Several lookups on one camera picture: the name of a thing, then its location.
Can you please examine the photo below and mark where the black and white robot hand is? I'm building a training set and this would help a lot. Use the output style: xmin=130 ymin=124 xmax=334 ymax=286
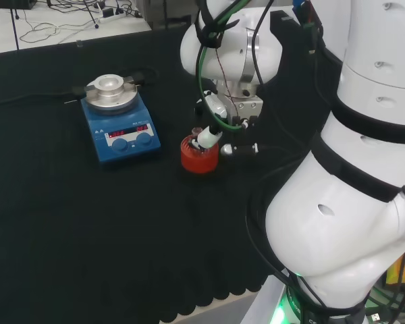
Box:
xmin=188 ymin=89 xmax=264 ymax=157

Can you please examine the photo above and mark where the clear glass round-bottom flask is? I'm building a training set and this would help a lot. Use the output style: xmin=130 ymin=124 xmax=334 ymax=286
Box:
xmin=190 ymin=126 xmax=207 ymax=151

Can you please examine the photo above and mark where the grey metal cabinet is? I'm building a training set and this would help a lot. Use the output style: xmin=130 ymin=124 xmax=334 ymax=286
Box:
xmin=136 ymin=0 xmax=200 ymax=31

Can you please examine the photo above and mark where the blue base heater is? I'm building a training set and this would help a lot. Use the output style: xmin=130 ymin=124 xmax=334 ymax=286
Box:
xmin=72 ymin=72 xmax=162 ymax=171

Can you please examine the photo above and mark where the white power strip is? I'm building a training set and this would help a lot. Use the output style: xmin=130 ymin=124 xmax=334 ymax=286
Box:
xmin=96 ymin=11 xmax=128 ymax=24

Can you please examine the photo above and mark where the black tripod leg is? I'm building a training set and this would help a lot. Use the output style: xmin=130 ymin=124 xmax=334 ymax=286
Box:
xmin=82 ymin=0 xmax=101 ymax=30

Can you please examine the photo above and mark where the black bench cloth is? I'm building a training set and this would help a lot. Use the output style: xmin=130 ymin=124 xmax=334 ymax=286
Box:
xmin=0 ymin=20 xmax=345 ymax=324

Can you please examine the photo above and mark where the black box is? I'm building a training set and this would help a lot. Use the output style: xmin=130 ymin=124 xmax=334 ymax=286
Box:
xmin=0 ymin=0 xmax=37 ymax=10

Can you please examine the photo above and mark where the red ribbed flask ring stand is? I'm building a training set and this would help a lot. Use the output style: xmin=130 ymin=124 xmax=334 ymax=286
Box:
xmin=180 ymin=134 xmax=219 ymax=175

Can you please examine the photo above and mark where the black heater sensor cable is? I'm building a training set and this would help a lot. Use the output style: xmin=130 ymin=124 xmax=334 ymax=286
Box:
xmin=130 ymin=66 xmax=160 ymax=86

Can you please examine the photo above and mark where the thin floor cable loop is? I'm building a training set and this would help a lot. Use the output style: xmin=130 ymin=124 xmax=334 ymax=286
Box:
xmin=19 ymin=18 xmax=97 ymax=45

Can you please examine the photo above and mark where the black heater power cable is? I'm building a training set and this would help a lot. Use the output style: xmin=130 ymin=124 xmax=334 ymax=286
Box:
xmin=0 ymin=88 xmax=77 ymax=106

